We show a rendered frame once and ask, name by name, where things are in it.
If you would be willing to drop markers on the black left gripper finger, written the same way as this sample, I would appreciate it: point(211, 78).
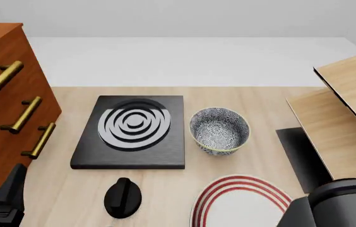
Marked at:
point(12, 189)

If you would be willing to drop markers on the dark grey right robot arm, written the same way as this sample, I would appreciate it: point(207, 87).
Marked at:
point(339, 205)

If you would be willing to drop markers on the blue-white patterned bowl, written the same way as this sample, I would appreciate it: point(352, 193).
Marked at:
point(219, 132)

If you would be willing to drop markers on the round black stove knob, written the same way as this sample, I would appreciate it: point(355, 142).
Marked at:
point(122, 198)

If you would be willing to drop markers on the flat black stove plate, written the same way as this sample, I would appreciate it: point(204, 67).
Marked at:
point(171, 132)

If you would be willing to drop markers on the white plate with red rings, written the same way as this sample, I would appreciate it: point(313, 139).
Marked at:
point(238, 208)

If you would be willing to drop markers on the pale wooden slat tray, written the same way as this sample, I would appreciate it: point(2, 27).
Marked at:
point(332, 123)

